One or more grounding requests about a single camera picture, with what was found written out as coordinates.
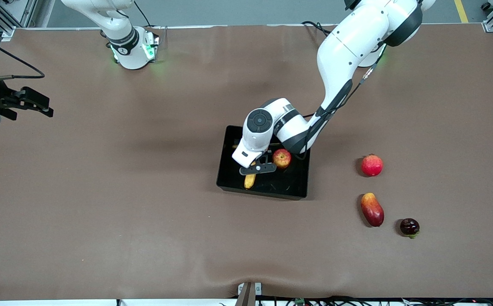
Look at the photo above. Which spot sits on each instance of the brown table cover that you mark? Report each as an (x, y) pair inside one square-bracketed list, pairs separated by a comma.
[(144, 191)]

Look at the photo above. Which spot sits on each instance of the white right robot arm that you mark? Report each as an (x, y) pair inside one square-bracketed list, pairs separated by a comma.
[(123, 38)]

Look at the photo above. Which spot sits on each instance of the red yellow apple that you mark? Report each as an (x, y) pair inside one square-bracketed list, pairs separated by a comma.
[(281, 158)]

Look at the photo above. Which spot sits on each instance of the black plastic box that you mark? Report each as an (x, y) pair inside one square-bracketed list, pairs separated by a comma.
[(284, 185)]

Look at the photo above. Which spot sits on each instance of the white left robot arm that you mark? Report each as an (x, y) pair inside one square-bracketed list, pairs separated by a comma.
[(348, 46)]

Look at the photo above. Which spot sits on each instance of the red yellow mango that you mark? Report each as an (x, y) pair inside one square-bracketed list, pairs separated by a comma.
[(372, 210)]

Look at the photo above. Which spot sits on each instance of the yellow banana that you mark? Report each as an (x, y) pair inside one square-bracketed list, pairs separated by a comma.
[(249, 182)]

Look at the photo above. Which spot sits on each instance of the round red pomegranate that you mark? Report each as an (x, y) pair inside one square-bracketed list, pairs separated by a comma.
[(371, 165)]

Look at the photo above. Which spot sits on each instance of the dark purple mangosteen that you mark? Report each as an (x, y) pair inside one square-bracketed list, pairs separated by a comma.
[(409, 227)]

